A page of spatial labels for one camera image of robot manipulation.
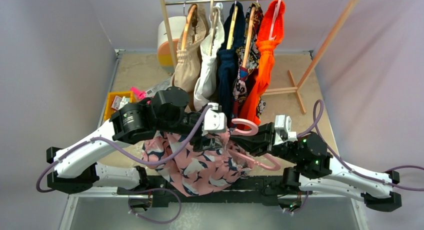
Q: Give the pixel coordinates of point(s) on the navy shorts on hanger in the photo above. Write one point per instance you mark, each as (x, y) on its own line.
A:
(228, 59)

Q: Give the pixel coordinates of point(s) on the printed flat package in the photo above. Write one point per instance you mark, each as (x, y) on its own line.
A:
(159, 87)

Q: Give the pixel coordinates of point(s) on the orange hanger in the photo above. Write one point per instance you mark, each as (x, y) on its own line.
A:
(191, 13)

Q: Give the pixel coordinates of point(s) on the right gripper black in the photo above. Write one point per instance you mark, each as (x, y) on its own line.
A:
(268, 135)

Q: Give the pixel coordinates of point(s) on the patterned shorts on hanger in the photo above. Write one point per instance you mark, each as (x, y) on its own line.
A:
(248, 63)

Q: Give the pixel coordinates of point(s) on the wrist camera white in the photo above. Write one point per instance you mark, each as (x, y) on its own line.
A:
(215, 121)
(283, 130)

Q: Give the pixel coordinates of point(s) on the orange shorts on hanger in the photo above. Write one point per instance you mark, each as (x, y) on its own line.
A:
(266, 48)

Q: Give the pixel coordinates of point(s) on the yellow plastic bin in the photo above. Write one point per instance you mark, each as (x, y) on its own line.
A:
(115, 100)

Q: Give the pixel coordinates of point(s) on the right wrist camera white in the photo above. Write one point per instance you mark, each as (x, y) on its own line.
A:
(283, 130)

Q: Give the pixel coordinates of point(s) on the pink shark print shorts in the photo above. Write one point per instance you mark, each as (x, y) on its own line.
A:
(201, 173)

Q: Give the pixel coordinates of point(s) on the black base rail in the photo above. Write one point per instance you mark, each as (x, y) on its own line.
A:
(267, 190)

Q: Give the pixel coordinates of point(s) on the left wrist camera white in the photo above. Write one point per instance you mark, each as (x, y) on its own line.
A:
(215, 121)

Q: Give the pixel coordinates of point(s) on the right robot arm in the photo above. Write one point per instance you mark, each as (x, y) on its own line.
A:
(317, 170)

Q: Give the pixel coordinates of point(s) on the white shorts on hanger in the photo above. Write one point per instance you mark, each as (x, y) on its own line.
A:
(206, 84)

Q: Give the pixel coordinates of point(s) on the pink plastic clip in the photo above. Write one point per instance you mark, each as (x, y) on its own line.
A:
(139, 94)

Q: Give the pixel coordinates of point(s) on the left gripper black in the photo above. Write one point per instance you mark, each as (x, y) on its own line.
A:
(200, 144)

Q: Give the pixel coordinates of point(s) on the beige shorts on hanger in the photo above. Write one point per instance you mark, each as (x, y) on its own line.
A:
(187, 70)

